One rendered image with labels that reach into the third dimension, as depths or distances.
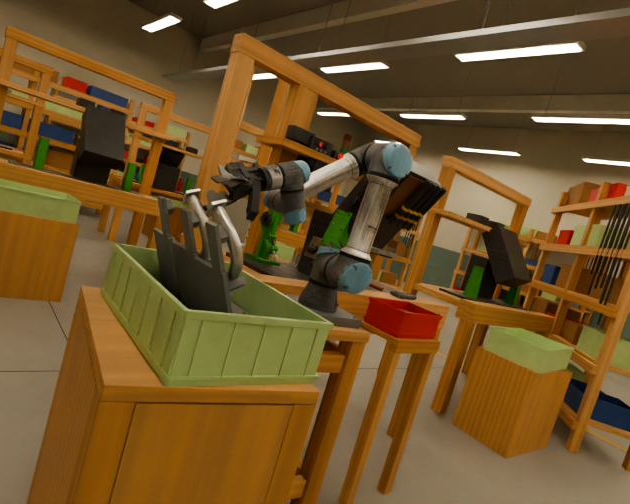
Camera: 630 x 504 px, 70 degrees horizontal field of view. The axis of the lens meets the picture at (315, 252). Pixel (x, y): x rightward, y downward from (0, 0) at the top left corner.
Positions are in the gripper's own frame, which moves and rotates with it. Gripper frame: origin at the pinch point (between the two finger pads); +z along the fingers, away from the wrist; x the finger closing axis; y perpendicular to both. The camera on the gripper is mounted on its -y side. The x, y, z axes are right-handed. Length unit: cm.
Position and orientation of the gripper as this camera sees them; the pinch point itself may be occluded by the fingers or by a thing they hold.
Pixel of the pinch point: (205, 196)
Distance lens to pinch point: 127.0
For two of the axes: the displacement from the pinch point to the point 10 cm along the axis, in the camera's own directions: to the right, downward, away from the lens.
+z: -7.8, 2.5, -5.8
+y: -4.7, -8.4, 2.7
